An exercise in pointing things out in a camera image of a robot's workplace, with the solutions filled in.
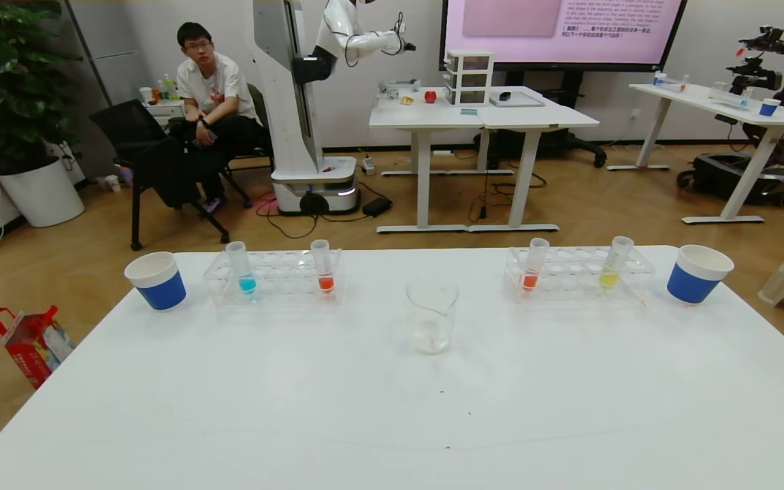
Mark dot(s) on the long white desk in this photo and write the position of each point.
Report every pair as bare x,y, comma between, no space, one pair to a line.
705,97

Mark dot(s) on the white drawer unit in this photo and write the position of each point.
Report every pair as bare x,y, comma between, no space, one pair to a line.
469,78

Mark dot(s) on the black screen stand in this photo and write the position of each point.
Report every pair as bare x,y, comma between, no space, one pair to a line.
562,141

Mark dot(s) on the red pigment test tube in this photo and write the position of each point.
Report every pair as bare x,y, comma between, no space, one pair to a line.
530,279
325,281

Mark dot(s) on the white power strip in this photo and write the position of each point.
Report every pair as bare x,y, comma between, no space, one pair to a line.
367,165

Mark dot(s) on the white standing desk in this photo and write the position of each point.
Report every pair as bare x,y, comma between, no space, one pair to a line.
535,117
419,116

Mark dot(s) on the small blue cup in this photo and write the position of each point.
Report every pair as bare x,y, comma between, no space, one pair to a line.
769,107

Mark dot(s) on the small white cup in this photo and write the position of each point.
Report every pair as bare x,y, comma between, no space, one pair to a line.
112,183

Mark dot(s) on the green potted plant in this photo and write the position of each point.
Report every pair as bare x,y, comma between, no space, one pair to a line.
4,82

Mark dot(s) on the clear test tube rack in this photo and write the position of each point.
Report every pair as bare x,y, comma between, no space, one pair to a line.
283,279
572,275

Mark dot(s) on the white tall mobile robot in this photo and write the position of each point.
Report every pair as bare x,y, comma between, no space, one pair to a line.
290,102

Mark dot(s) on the dark padded chair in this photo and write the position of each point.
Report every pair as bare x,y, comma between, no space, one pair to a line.
260,112

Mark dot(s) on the glass beaker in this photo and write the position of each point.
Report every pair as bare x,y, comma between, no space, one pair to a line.
431,337

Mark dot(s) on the large display screen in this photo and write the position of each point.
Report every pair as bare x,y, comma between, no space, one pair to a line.
569,41

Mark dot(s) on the blue pigment test tube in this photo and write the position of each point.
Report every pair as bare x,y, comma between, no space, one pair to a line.
246,282

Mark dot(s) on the grey flat pad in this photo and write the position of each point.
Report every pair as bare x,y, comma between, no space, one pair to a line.
525,101

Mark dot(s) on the grey metal cabinet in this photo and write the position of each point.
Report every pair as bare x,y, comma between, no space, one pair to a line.
120,54

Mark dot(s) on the black mobile robot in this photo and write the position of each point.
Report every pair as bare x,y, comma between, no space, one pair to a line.
732,177

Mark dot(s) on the white plant pot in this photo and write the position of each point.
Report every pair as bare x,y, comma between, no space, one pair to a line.
41,194

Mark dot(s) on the white side cabinet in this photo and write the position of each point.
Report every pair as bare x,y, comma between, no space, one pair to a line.
160,109

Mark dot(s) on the small clear tube rack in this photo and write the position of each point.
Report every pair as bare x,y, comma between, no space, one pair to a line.
671,83
732,97

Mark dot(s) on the seated man white shirt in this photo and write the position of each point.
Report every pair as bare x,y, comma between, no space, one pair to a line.
218,85

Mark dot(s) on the green bottle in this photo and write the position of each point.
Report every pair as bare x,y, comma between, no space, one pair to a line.
169,86

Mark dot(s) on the yellow pigment test tube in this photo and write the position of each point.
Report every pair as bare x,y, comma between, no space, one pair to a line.
610,278

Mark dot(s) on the red shopping bag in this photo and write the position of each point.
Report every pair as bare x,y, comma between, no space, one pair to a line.
28,354

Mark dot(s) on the black office chair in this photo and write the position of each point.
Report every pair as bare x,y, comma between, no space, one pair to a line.
160,167

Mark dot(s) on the black power adapter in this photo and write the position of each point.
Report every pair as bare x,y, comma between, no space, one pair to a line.
378,206

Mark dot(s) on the blue paper cup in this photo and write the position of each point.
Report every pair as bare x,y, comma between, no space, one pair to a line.
691,282
160,289

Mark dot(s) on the clear plastic box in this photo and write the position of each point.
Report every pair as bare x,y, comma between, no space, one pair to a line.
399,86

